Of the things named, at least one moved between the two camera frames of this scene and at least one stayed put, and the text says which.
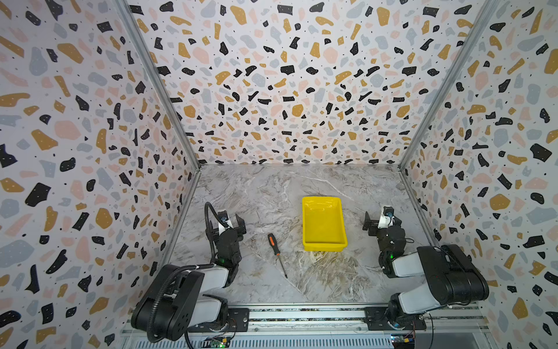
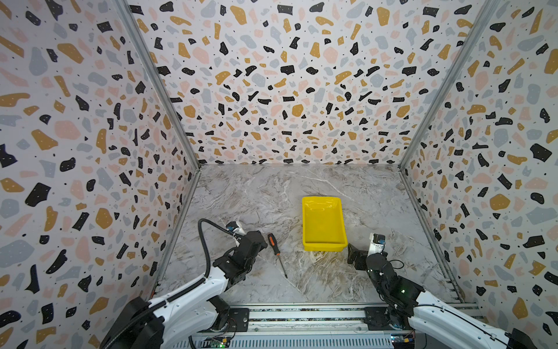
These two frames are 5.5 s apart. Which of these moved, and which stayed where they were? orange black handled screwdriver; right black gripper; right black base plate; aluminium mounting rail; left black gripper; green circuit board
Moved: left black gripper; right black gripper
Stayed: right black base plate; orange black handled screwdriver; aluminium mounting rail; green circuit board
